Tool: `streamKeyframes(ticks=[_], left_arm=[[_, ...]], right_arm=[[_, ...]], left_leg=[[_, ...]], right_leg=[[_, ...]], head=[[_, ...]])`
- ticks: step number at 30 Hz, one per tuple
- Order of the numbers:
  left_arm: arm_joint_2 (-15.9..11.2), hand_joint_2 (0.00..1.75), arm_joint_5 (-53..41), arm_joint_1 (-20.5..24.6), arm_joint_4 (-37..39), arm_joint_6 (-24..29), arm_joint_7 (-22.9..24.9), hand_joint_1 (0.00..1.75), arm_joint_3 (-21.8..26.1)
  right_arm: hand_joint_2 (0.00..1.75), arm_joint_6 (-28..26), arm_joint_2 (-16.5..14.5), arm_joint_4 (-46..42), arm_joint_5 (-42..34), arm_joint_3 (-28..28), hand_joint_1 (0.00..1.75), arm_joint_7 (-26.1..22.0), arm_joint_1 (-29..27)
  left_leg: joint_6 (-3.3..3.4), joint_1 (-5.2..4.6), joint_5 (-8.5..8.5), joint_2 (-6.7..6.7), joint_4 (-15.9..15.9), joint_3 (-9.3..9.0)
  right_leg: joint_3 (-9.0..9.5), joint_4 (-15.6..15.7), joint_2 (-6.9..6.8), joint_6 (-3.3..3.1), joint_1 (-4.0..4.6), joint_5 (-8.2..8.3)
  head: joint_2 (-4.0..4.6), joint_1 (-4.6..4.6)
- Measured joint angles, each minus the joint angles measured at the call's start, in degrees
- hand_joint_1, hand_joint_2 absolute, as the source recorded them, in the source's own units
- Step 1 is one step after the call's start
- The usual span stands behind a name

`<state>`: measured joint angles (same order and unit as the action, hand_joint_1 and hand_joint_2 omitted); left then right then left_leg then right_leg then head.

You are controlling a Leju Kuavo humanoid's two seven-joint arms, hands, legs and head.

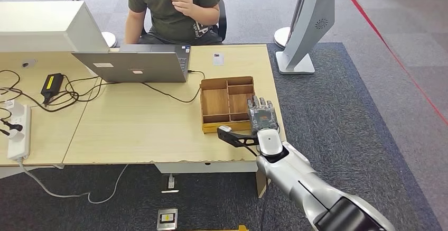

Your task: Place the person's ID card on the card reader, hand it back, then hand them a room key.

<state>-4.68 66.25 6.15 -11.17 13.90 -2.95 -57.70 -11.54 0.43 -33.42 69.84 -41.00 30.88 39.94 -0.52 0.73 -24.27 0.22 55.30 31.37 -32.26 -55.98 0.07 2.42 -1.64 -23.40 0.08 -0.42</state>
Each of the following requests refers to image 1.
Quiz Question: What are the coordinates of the person's left hand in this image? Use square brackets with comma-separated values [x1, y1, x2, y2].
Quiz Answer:
[170, 0, 195, 17]

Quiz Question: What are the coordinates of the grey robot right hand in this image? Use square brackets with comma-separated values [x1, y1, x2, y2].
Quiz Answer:
[246, 95, 279, 135]

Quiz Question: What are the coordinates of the wooden compartment box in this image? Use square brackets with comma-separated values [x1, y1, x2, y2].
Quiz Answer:
[199, 76, 256, 134]

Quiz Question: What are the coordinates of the person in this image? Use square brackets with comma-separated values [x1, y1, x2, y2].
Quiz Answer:
[124, 0, 222, 45]

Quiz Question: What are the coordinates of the black office chair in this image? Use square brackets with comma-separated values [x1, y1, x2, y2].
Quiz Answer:
[211, 0, 228, 42]

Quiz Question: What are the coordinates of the wooden desk leg panel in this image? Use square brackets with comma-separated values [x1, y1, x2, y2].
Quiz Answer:
[256, 170, 270, 199]

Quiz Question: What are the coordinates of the white desk crossbeam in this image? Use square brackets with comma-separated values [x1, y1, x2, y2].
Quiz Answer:
[155, 161, 259, 174]

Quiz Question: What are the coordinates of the grey laptop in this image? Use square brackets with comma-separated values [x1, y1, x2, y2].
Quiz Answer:
[72, 43, 192, 84]

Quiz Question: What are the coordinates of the white round stanchion base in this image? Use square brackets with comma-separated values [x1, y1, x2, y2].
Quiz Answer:
[101, 31, 118, 49]
[273, 26, 292, 49]

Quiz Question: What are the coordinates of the dark grey carpet mat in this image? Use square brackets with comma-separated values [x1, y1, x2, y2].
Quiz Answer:
[0, 42, 442, 231]

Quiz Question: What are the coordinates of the silver kiosk stand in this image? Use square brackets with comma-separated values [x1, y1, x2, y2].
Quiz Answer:
[274, 0, 336, 75]

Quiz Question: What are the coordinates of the yellow floor tape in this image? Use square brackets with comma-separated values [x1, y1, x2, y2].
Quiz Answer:
[182, 225, 249, 231]

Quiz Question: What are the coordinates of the light wooden desk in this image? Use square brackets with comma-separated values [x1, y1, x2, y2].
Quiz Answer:
[0, 49, 102, 180]
[63, 43, 291, 199]

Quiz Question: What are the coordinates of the silver floor socket box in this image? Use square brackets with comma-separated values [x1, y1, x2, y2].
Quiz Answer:
[156, 208, 179, 231]

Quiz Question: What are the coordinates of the red barrier belt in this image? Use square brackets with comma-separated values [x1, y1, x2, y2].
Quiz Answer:
[334, 0, 448, 127]

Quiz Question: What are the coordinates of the white desktop monitor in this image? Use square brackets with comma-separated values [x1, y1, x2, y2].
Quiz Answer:
[0, 1, 110, 53]

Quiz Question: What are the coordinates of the black power adapter yellow label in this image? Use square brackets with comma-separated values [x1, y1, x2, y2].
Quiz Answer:
[40, 73, 65, 105]

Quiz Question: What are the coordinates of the white power strip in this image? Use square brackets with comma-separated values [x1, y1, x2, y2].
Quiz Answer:
[7, 104, 32, 161]

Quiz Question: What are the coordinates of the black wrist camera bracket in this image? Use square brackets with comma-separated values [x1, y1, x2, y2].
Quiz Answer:
[216, 128, 260, 149]

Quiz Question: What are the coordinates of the black laptop charger cable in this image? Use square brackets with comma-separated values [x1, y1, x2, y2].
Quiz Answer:
[45, 69, 207, 113]

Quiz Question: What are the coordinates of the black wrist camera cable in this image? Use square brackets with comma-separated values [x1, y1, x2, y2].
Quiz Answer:
[245, 144, 269, 231]

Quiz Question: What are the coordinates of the white floor cable connector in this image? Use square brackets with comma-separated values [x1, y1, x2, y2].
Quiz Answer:
[161, 174, 180, 195]

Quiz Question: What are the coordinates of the black mains cable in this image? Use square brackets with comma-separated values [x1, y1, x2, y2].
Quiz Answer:
[0, 69, 48, 113]

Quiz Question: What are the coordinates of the white power strip cable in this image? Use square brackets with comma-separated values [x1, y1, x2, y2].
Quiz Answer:
[17, 159, 129, 205]

